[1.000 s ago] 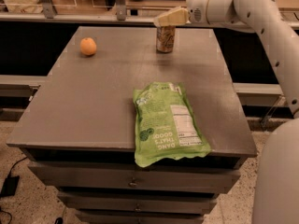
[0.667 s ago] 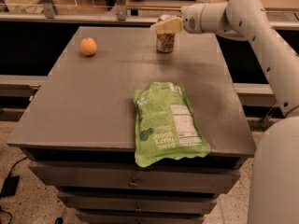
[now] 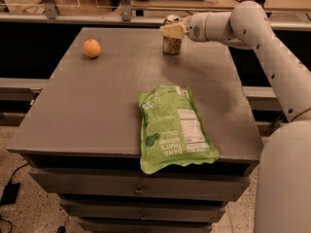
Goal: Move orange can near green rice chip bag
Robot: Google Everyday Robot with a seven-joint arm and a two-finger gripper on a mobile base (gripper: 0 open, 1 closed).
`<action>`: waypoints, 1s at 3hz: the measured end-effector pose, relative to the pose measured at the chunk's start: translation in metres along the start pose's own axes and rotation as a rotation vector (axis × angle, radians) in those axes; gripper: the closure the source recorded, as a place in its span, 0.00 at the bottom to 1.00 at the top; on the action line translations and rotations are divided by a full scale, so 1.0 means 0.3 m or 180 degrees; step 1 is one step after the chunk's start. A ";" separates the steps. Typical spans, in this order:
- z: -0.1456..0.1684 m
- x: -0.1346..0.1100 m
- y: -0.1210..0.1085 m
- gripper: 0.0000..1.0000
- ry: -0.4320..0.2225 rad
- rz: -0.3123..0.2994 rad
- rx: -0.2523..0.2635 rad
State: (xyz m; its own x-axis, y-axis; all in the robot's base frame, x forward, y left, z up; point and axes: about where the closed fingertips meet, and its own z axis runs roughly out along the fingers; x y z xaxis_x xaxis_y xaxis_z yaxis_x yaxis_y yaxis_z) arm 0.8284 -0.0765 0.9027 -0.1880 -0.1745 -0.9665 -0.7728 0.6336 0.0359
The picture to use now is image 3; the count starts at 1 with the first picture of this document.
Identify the metal railing frame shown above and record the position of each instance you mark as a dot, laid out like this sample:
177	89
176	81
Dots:
291	13

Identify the orange soda can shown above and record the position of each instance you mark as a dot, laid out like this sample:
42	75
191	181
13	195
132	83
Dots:
171	45

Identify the orange fruit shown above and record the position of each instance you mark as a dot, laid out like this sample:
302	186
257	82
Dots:
92	48

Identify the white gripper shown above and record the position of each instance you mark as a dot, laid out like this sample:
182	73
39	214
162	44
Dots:
194	29

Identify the grey drawer cabinet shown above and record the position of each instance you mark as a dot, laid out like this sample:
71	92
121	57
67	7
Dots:
82	135

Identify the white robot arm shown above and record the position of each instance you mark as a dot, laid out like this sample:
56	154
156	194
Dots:
284	178

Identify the green rice chip bag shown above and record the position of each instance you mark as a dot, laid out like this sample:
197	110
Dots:
171	130

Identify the black power adapter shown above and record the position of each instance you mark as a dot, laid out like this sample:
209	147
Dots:
10	193

